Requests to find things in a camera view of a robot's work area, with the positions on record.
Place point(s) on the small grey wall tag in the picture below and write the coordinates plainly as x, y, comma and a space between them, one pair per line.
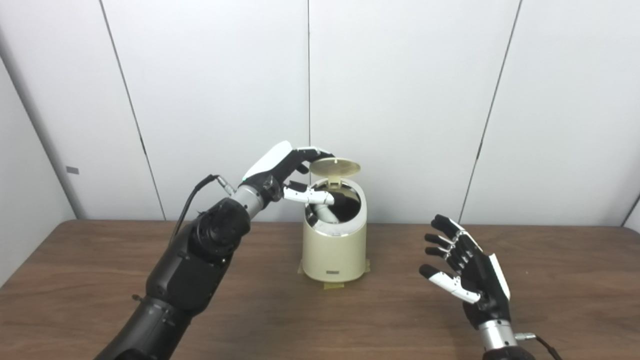
72, 170

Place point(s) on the cream-colored cylindrical bin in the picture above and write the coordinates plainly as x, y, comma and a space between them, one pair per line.
334, 255

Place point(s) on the small white plastic bottle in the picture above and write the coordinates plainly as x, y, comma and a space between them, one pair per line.
327, 214

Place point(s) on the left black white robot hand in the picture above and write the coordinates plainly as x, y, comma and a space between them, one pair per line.
270, 167

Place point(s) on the round cream bin lid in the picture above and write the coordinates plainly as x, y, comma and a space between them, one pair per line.
336, 166

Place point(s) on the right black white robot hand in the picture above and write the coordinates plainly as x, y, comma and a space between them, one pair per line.
480, 280

